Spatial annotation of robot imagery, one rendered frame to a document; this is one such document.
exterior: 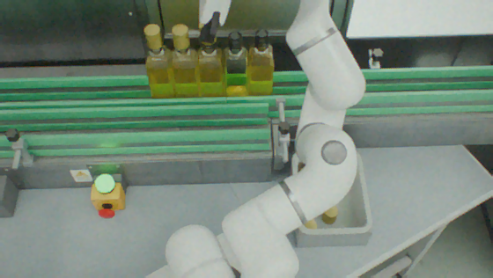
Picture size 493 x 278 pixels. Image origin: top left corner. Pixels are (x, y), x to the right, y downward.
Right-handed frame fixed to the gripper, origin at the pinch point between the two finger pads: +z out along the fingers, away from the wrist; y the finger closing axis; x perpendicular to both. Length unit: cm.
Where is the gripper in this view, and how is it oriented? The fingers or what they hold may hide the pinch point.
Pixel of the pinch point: (208, 27)
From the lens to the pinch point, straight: 117.2
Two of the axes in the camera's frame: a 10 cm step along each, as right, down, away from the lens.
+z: -2.5, 5.3, 8.1
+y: 0.3, 8.4, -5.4
